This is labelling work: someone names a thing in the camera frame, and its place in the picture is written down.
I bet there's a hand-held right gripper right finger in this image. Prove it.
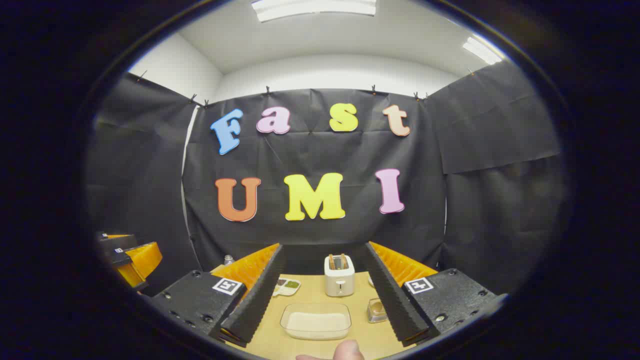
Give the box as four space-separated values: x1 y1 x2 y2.
364 241 508 348

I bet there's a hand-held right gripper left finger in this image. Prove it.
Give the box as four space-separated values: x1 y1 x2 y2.
150 243 287 348

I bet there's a glass dish of rice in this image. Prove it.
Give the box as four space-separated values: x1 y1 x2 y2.
280 302 352 341

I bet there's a white divided bean dish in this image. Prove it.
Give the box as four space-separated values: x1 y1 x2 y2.
272 278 302 297

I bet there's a white toaster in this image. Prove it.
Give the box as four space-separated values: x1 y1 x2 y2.
324 253 356 298

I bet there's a black backdrop cloth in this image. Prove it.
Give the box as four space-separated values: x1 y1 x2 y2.
85 60 566 296

